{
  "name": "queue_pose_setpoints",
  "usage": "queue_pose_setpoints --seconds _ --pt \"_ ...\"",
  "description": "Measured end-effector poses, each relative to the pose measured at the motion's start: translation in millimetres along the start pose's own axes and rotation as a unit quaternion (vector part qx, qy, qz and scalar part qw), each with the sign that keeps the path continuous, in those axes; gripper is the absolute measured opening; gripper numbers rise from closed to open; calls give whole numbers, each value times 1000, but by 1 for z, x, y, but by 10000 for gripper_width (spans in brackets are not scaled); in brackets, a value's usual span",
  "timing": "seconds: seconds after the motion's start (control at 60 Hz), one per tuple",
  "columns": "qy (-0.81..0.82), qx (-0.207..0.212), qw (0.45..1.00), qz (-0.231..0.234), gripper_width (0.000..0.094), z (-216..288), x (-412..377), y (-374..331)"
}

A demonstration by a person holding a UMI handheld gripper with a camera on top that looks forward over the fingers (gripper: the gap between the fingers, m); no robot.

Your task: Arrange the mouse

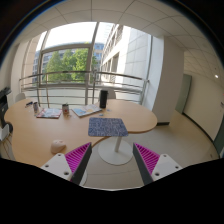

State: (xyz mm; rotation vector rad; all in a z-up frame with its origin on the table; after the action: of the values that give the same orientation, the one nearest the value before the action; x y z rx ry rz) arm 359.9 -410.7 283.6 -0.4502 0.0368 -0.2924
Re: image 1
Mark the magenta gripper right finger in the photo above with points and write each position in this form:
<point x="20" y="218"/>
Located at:
<point x="153" y="166"/>

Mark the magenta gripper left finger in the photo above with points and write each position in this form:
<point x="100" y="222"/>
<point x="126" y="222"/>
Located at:
<point x="72" y="165"/>

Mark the blue patterned mouse pad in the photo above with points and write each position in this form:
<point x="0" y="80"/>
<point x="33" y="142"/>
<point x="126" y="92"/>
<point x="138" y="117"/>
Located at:
<point x="106" y="127"/>

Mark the red-edged magazine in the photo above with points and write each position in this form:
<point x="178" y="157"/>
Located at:
<point x="50" y="113"/>

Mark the open magazine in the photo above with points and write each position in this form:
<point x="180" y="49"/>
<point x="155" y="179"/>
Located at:
<point x="86" y="110"/>

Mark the small grey can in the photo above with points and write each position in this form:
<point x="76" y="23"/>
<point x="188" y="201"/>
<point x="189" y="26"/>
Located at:
<point x="35" y="107"/>

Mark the black cylindrical speaker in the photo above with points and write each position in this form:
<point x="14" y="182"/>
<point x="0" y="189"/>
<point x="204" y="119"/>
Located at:
<point x="103" y="98"/>

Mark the grey-green door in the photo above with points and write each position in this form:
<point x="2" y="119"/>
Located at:
<point x="184" y="93"/>

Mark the metal window railing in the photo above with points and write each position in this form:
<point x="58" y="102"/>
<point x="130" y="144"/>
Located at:
<point x="76" y="88"/>

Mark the white chair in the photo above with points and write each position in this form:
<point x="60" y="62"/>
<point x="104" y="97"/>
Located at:
<point x="20" y="97"/>

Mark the black device at left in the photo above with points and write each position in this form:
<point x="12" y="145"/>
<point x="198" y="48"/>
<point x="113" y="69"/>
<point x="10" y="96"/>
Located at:
<point x="4" y="104"/>

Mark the white table pedestal base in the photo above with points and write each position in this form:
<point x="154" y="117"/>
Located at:
<point x="115" y="151"/>

